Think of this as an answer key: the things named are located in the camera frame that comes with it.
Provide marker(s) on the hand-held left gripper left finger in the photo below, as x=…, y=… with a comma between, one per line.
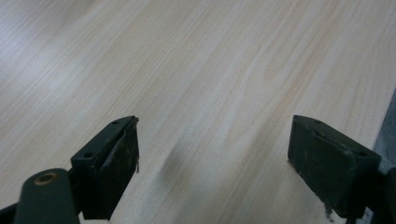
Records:
x=106, y=168

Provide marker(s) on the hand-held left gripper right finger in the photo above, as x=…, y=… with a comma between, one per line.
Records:
x=330, y=168

